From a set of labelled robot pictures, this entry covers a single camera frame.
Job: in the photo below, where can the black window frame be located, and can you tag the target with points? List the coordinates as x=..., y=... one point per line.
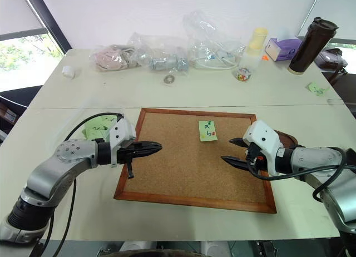
x=47, y=20

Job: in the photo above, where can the clear jar of coloured pins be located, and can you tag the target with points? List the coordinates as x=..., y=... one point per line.
x=244, y=70

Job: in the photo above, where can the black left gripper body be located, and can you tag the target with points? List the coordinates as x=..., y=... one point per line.
x=125, y=154

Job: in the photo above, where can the small clear plastic piece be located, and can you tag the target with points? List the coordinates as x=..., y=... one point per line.
x=335, y=100

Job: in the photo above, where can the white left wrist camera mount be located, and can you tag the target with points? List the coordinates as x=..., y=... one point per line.
x=122, y=132

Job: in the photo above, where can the small orange object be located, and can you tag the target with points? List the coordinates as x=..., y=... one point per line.
x=264, y=57

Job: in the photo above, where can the purple tissue box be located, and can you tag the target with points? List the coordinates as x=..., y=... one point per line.
x=283, y=49

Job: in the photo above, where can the pile of green notes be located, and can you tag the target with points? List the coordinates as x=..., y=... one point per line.
x=96, y=127

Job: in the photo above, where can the dark brown bag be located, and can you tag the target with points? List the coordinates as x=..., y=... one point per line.
x=332, y=63

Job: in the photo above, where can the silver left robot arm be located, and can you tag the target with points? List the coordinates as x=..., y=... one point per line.
x=55, y=168

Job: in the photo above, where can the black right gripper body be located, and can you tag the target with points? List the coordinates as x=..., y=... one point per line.
x=253, y=157

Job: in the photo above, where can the wood framed cork board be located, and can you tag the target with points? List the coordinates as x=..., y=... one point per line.
x=183, y=162

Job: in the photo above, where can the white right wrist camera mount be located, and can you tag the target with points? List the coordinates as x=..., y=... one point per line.
x=264, y=143

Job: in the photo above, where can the pale yellow cylinder container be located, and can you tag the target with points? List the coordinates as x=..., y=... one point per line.
x=258, y=40

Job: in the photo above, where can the crumpled green note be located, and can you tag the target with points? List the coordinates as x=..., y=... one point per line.
x=317, y=89

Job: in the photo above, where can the plastic bag with pink items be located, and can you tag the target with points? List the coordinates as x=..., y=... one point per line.
x=111, y=58

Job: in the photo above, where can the green sticky note with letters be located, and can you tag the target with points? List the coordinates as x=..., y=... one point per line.
x=207, y=132

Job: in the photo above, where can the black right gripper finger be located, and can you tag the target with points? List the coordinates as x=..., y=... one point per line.
x=233, y=163
x=237, y=142

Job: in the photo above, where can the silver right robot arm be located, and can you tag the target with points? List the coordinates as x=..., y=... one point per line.
x=328, y=173

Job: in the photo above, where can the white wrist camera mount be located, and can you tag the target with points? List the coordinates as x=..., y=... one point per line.
x=122, y=132
x=264, y=143

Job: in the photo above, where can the plastic bag with grey item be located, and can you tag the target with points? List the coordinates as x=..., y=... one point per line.
x=160, y=61

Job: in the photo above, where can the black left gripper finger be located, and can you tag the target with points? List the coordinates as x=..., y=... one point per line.
x=148, y=153
x=150, y=144

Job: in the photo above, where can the dark brown thermos bottle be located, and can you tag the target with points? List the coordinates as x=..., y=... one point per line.
x=310, y=45

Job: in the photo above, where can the small white cup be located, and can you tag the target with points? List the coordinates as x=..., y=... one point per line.
x=68, y=71

